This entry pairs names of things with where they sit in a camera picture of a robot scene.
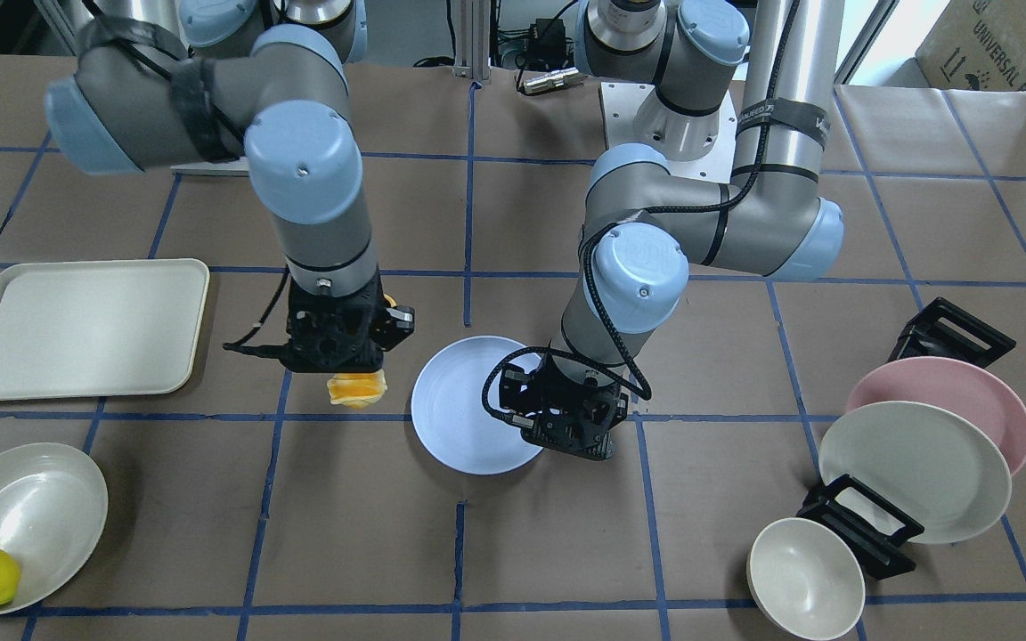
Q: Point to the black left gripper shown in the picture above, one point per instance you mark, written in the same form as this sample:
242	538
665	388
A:
513	390

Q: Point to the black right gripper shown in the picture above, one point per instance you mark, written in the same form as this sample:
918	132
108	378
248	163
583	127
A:
398	326

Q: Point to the orange striped bread roll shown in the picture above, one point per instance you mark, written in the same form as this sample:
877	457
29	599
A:
357	390

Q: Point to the blue plate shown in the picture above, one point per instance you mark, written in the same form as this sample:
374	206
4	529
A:
448	415

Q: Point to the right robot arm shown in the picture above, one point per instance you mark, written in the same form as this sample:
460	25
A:
264	81

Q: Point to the black plate rack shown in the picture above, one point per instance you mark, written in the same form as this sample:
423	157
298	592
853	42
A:
874	529

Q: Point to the white plate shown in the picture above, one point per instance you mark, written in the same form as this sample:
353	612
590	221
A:
936	467

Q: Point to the pink plate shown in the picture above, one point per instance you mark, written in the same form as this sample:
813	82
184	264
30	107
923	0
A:
972	393

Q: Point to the cream bowl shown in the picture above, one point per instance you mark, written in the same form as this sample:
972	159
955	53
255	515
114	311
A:
805	579

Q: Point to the silver cylinder connector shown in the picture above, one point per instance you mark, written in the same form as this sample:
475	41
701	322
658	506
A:
549	82

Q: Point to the white rectangular tray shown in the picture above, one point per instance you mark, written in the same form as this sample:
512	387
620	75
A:
100	328

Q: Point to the white shallow dish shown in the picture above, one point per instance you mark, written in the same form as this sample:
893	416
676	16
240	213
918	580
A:
53	507

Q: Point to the cardboard box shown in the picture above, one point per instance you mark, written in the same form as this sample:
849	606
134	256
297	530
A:
976	45

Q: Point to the aluminium frame post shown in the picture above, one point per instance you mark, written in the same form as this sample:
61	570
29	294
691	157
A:
474	31

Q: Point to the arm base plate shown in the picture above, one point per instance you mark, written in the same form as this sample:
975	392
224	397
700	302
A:
632	114

